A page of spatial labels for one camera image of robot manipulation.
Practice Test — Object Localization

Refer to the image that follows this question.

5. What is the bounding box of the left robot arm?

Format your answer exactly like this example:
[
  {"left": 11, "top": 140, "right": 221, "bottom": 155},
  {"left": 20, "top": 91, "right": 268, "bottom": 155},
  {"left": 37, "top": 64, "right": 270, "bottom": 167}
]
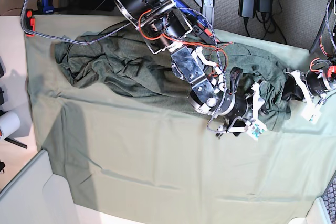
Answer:
[{"left": 281, "top": 0, "right": 335, "bottom": 104}]

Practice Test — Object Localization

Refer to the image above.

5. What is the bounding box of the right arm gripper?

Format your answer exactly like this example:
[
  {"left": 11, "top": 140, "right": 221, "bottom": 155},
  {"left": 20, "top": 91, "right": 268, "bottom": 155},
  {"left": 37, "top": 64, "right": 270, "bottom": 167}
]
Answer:
[{"left": 246, "top": 87, "right": 269, "bottom": 119}]

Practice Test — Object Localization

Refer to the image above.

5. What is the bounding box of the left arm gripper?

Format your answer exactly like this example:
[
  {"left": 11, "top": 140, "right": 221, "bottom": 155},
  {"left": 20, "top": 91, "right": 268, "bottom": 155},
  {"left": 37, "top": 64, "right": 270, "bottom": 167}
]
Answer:
[{"left": 281, "top": 72, "right": 305, "bottom": 102}]

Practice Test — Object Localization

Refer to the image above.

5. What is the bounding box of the white paper roll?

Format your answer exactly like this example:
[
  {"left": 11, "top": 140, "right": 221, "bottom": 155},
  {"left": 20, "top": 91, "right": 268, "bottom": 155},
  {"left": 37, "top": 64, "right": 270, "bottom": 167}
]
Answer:
[{"left": 0, "top": 111, "right": 20, "bottom": 140}]

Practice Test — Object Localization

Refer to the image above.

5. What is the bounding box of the black stick on table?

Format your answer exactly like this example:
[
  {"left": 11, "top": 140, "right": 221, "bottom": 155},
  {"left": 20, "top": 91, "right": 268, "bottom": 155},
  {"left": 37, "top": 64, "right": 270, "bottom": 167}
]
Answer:
[{"left": 4, "top": 137, "right": 28, "bottom": 149}]

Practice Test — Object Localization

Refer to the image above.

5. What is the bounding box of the green T-shirt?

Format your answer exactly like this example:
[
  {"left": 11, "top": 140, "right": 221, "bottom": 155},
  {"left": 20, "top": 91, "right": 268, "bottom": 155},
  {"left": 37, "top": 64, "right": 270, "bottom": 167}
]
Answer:
[{"left": 54, "top": 22, "right": 291, "bottom": 131}]

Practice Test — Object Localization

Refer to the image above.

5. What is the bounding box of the blue orange clamp at corner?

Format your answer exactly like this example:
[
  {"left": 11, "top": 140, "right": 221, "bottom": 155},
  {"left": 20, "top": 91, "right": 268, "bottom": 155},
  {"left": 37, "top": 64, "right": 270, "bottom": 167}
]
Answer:
[{"left": 21, "top": 0, "right": 67, "bottom": 31}]

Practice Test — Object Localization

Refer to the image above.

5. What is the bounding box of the blue orange clamp on cloth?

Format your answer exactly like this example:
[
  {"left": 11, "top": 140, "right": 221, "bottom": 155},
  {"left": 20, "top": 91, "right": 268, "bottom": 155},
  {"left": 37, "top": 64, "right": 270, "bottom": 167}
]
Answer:
[{"left": 174, "top": 0, "right": 215, "bottom": 45}]

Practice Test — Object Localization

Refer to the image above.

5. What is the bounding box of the light green table cloth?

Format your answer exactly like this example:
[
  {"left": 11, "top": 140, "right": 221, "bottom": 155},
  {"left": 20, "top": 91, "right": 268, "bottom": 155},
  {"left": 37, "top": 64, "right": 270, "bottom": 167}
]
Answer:
[{"left": 25, "top": 14, "right": 336, "bottom": 224}]

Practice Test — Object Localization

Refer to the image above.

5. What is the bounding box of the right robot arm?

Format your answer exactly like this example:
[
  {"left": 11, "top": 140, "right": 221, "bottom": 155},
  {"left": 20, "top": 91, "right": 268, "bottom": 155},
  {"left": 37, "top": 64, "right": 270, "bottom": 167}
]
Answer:
[{"left": 114, "top": 0, "right": 266, "bottom": 120}]

